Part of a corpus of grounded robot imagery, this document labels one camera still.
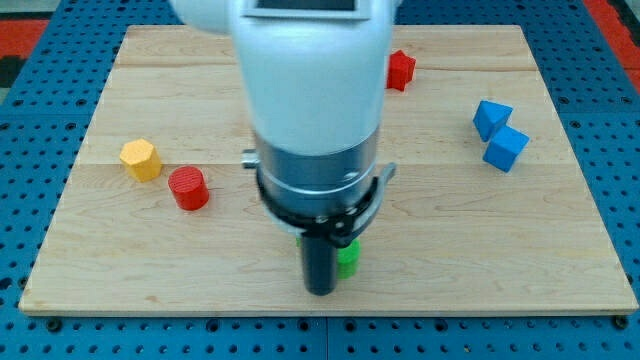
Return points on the blue cube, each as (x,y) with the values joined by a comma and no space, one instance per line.
(505,147)

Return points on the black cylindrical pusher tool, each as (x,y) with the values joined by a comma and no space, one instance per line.
(319,265)

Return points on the green cylinder block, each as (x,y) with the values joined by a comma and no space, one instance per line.
(347,259)

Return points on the red cylinder block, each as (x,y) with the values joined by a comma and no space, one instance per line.
(188,187)

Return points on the red star block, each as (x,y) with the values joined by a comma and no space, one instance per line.
(400,72)

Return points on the wooden board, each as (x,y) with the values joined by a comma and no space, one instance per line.
(455,236)

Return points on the yellow hexagon block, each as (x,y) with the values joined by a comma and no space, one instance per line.
(141,160)

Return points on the blue triangular block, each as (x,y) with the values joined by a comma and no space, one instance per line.
(490,117)

